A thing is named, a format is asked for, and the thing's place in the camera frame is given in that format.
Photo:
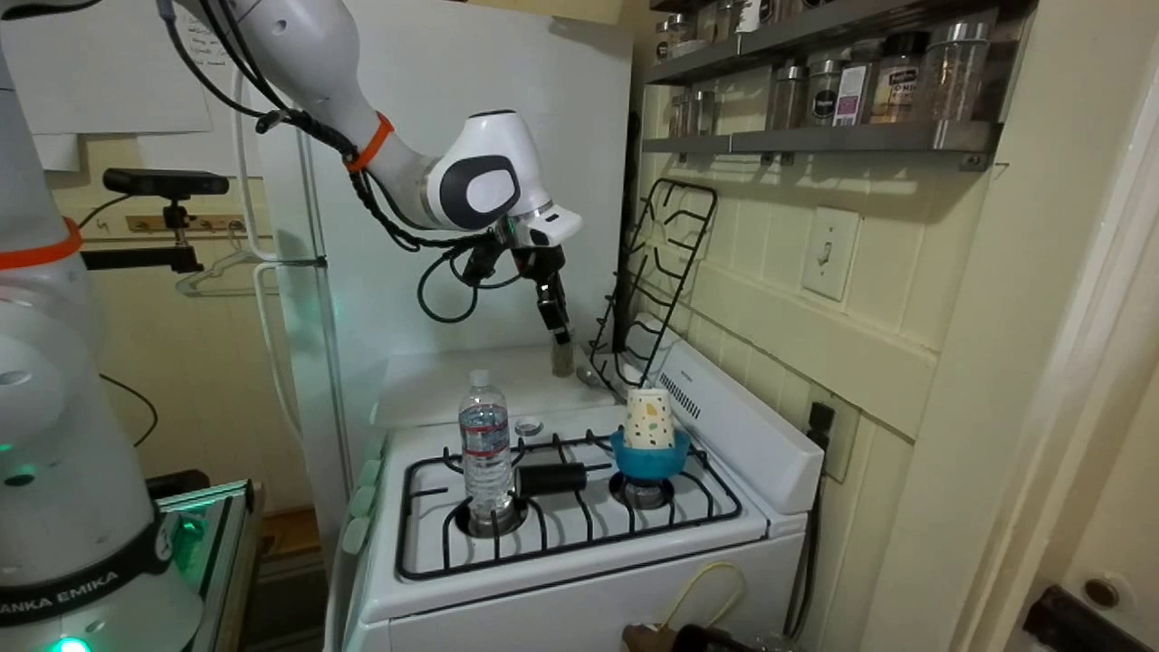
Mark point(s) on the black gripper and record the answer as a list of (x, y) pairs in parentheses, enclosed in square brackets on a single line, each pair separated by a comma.
[(541, 264)]

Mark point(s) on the small grey spice jar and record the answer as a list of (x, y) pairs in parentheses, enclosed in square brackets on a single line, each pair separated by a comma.
[(564, 359)]

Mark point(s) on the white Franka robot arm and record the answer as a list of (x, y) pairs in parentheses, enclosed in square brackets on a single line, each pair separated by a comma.
[(303, 58)]

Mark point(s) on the white gas stove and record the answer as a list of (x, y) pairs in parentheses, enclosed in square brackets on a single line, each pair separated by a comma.
[(725, 421)]

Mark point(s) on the black flat stove grate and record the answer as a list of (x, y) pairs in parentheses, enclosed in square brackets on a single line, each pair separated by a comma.
[(580, 518)]

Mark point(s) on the white stove knob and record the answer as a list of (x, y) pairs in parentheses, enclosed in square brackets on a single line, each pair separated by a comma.
[(364, 500), (376, 469), (352, 538)]

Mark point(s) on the small clear spice jar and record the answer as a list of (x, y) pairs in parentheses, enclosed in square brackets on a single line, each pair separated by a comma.
[(786, 97), (703, 112)]

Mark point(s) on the dark spice jar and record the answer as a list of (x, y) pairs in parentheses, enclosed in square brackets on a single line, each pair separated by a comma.
[(824, 93)]

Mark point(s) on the white labelled spice jar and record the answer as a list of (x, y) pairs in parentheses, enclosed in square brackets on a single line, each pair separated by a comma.
[(854, 93)]

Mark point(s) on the brown spice jar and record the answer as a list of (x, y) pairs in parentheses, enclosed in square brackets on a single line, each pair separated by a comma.
[(901, 83)]

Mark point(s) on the white bottle cap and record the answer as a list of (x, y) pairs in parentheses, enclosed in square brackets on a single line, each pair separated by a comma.
[(532, 425)]

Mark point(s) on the spotted white paper cup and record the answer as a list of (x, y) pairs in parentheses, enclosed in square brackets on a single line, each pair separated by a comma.
[(649, 419)]

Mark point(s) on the clear plastic water bottle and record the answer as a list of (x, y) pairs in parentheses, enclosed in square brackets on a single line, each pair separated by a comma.
[(486, 446)]

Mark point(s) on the small black box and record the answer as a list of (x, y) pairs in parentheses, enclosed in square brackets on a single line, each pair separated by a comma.
[(553, 480)]

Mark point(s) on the blue bowl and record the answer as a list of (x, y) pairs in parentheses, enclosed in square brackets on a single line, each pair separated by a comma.
[(649, 460)]

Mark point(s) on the white refrigerator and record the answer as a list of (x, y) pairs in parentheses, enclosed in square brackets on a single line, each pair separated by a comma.
[(580, 121)]

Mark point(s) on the brown object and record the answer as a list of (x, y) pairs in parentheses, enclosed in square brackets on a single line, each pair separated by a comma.
[(675, 639)]

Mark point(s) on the tall clear glass jar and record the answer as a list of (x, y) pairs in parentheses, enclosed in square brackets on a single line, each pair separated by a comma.
[(965, 73)]

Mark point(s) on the round door lock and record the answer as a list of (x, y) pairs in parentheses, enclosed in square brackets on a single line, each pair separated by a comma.
[(1103, 594)]

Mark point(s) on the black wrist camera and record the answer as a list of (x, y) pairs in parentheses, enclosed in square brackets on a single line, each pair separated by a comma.
[(480, 258)]

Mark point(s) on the white light switch plate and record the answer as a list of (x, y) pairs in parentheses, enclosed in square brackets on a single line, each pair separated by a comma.
[(830, 255)]

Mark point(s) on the black wall plug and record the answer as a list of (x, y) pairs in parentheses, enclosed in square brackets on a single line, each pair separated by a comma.
[(819, 425)]

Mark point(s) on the grey wall spice shelf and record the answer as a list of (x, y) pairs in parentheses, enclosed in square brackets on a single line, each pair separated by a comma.
[(819, 143)]

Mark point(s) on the beige wall outlet strip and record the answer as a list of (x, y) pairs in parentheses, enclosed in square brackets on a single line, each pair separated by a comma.
[(220, 221)]

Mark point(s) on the black stereo camera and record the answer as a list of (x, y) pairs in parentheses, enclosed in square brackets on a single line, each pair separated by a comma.
[(165, 182)]

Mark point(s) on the black camera stand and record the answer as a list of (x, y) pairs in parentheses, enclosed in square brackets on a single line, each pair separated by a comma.
[(132, 258)]

